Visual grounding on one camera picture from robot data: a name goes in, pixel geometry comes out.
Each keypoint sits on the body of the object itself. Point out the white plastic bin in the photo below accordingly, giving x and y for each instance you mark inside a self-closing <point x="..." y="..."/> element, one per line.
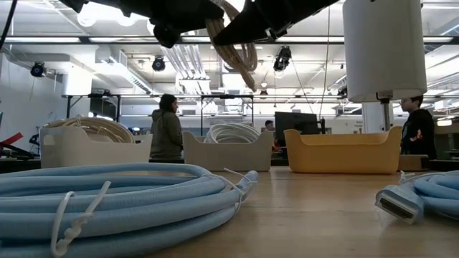
<point x="93" y="154"/>

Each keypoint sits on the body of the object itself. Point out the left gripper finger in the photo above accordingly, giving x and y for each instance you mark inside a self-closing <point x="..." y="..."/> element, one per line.
<point x="201" y="20"/>
<point x="201" y="8"/>

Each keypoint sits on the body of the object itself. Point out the person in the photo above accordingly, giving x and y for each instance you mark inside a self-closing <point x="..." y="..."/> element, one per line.
<point x="419" y="132"/>
<point x="166" y="136"/>
<point x="269" y="125"/>

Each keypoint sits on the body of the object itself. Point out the black computer monitor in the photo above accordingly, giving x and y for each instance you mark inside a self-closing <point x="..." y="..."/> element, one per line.
<point x="294" y="123"/>

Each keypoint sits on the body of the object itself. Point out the yellow-orange plastic bin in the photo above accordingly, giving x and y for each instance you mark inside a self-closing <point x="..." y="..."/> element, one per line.
<point x="340" y="157"/>

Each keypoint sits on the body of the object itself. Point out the red background object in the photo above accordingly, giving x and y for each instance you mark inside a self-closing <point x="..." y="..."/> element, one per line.
<point x="12" y="138"/>

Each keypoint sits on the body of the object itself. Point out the black hanging camera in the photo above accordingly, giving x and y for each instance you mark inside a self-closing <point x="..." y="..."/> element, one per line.
<point x="158" y="63"/>
<point x="282" y="59"/>
<point x="37" y="70"/>

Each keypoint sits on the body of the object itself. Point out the black background robot arm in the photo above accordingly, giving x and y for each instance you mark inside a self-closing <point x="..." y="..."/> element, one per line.
<point x="34" y="139"/>

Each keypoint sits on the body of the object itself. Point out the grey plastic bin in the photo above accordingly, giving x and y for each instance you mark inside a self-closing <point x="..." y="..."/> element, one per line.
<point x="226" y="157"/>

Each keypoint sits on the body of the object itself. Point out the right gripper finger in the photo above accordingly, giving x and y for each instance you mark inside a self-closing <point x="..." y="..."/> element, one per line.
<point x="251" y="36"/>
<point x="251" y="18"/>

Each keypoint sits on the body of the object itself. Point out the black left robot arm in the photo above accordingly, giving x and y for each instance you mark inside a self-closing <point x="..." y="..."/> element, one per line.
<point x="71" y="3"/>

